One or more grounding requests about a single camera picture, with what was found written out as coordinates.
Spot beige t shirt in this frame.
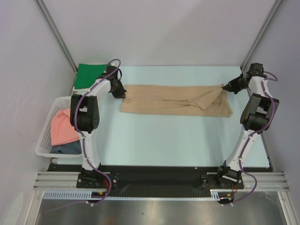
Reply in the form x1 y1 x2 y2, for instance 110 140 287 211
120 84 233 118

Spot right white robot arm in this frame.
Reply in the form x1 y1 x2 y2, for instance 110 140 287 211
216 63 279 188

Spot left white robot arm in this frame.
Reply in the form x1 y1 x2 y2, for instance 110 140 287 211
70 65 126 188

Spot folded white t shirt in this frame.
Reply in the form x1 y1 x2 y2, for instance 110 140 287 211
72 62 107 92

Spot pink t shirt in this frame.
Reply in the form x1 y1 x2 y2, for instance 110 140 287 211
51 108 79 146

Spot blue grey t shirt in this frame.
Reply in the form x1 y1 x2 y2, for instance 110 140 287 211
50 141 82 155

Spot white plastic basket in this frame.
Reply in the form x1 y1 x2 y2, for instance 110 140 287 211
35 96 82 158

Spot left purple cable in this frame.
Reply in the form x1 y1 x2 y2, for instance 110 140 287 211
46 58 122 211

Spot purple cable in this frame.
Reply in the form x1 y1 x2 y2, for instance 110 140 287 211
220 71 278 208
46 58 122 211

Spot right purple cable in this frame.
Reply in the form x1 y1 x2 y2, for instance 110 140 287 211
220 71 278 208

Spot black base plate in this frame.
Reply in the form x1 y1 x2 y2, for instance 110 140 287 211
46 164 245 197

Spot aluminium rail frame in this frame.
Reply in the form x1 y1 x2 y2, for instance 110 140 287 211
28 168 300 225

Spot white slotted cable duct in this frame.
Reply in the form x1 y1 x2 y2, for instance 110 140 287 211
44 190 233 201

